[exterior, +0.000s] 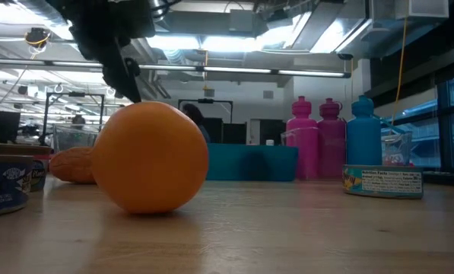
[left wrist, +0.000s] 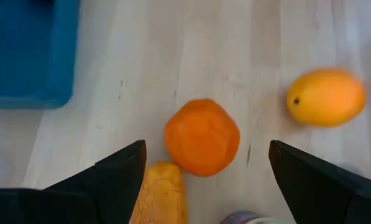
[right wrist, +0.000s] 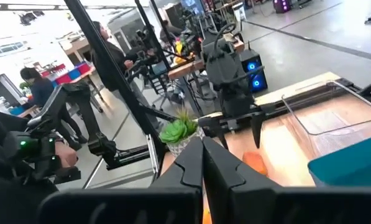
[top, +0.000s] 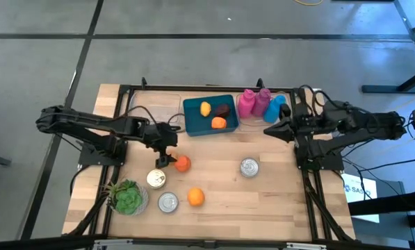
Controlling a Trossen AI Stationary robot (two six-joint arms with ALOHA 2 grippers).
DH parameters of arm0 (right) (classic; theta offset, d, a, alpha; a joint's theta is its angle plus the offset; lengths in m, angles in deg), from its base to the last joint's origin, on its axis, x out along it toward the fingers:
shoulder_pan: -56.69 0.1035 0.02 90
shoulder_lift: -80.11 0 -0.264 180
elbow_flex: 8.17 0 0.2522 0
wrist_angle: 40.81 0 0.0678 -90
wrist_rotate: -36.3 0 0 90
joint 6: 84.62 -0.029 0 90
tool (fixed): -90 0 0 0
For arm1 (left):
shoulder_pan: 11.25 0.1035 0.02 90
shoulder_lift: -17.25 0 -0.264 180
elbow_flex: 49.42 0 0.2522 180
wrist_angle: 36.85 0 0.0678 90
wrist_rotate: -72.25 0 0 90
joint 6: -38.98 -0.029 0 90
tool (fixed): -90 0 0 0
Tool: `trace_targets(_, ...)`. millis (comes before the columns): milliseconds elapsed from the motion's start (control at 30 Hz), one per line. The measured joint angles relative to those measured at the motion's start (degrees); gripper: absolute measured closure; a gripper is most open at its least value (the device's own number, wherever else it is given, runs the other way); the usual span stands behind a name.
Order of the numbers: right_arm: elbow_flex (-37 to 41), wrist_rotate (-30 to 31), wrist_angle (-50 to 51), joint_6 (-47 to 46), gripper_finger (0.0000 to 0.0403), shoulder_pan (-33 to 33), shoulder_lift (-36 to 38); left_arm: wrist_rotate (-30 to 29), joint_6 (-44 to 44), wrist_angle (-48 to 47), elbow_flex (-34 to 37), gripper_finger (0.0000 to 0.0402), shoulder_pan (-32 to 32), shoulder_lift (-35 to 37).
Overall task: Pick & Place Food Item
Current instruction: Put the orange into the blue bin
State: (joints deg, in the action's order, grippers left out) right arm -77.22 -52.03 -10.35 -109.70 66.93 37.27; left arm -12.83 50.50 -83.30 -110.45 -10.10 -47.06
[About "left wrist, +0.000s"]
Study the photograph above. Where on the teal plastic bin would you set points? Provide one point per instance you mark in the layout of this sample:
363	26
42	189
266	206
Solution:
26	56

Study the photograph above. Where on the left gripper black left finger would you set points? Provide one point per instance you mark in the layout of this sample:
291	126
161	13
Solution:
110	186

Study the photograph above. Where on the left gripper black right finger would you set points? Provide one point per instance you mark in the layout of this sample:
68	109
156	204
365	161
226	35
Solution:
322	193

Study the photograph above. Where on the reddish-orange toy persimmon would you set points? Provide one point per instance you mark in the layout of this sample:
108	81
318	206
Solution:
202	137

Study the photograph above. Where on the gold-lid tin can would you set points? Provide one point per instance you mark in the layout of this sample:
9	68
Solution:
247	219

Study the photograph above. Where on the brown toy potato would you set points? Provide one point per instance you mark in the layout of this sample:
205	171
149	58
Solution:
160	196

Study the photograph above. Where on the round smooth toy orange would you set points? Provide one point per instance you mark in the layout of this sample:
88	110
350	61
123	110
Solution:
326	98

